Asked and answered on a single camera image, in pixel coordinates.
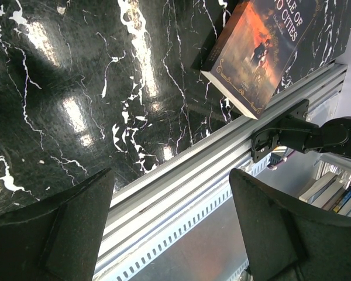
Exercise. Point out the black marble pattern mat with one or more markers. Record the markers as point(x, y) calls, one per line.
point(90, 85)

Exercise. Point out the stack of background books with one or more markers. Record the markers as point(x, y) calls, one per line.
point(330, 189)

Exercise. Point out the slotted white cable duct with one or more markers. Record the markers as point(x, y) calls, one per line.
point(174, 204)

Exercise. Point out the aluminium rail frame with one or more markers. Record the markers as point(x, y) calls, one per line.
point(236, 136)

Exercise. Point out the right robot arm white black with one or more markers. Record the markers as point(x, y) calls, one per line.
point(333, 137)

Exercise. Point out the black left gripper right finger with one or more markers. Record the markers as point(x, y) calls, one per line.
point(286, 238)

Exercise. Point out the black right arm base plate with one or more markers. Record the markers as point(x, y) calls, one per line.
point(280, 131)

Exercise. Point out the dark tale of two cities book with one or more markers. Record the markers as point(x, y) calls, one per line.
point(255, 48)

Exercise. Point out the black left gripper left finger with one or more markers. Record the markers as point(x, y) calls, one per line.
point(57, 238)

